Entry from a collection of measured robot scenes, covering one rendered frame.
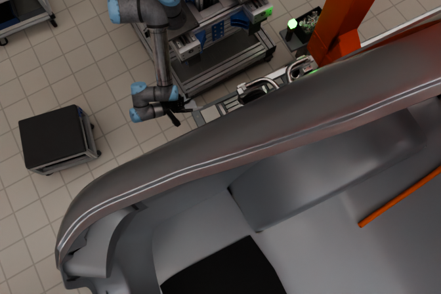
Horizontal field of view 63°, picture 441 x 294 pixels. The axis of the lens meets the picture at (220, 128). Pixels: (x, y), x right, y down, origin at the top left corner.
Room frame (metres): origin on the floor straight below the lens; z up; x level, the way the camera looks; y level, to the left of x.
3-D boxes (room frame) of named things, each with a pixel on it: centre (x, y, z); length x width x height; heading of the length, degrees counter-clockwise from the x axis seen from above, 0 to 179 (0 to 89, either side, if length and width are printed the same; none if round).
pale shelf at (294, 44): (1.35, -0.67, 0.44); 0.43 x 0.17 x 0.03; 113
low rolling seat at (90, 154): (0.74, 1.13, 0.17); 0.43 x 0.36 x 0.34; 105
